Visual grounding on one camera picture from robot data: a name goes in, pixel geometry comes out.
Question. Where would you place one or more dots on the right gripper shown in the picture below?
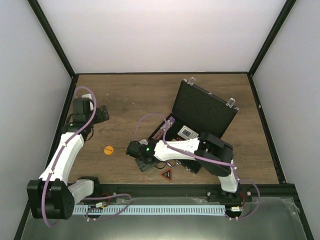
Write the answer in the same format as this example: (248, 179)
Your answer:
(142, 165)

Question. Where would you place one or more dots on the black poker case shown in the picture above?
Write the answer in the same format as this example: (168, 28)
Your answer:
(200, 111)

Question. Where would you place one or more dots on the clear acrylic dealer puck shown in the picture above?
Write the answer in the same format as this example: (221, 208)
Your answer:
(151, 173)

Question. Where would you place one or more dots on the light blue slotted cable duct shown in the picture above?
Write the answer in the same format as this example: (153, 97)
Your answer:
(201, 210)

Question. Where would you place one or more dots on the triangular all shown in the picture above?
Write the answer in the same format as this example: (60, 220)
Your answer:
(167, 174)

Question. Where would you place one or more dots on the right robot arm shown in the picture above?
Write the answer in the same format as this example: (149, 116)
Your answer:
(212, 153)

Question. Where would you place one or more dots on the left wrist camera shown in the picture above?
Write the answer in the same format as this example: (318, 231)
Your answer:
(89, 96)

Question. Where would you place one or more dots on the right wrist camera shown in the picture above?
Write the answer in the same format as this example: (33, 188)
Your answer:
(143, 142)

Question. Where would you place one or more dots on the red black chip stack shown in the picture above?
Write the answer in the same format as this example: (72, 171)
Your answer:
(158, 135)

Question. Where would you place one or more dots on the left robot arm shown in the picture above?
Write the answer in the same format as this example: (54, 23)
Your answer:
(50, 196)

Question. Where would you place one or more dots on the white card deck box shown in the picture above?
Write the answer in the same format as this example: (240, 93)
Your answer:
(187, 133)

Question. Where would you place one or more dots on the purple chip stack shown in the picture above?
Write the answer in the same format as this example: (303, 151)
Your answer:
(171, 121)

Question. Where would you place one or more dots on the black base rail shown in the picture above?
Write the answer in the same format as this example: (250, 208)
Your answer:
(196, 190)

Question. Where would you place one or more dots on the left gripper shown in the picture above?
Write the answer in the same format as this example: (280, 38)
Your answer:
(100, 118)

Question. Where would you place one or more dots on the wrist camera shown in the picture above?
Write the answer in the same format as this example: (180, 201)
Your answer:
(143, 142)
(89, 96)

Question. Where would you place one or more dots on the orange big blind button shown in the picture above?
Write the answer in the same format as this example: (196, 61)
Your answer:
(108, 150)

